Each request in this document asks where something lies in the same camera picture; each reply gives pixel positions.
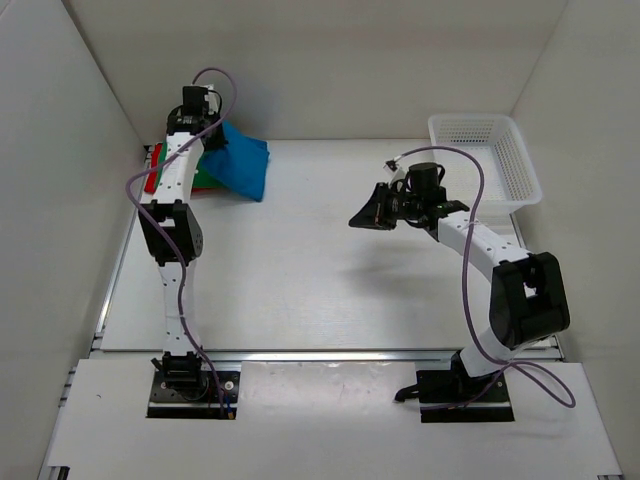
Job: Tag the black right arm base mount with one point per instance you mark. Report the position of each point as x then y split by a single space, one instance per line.
446 396

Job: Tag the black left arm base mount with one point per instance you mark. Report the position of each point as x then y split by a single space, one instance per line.
188 398

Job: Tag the white perforated plastic basket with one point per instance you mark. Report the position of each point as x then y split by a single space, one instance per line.
497 144

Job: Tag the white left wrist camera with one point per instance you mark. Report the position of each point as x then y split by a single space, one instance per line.
213 99

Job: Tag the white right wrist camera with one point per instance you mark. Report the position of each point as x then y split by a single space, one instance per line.
393 168

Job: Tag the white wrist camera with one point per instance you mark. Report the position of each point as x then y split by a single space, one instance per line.
213 99
393 168

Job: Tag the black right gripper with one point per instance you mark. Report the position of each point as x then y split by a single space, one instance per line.
374 214

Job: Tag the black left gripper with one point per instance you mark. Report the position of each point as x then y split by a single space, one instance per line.
219 143

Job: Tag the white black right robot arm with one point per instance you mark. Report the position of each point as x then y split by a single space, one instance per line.
527 295

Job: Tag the folded green t shirt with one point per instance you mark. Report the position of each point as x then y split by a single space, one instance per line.
202 180

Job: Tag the blue t shirt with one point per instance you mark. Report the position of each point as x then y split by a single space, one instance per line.
240 165

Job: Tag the aluminium table rail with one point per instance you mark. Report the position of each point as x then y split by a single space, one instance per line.
329 356

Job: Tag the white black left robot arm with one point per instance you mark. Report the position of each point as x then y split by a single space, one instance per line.
174 237

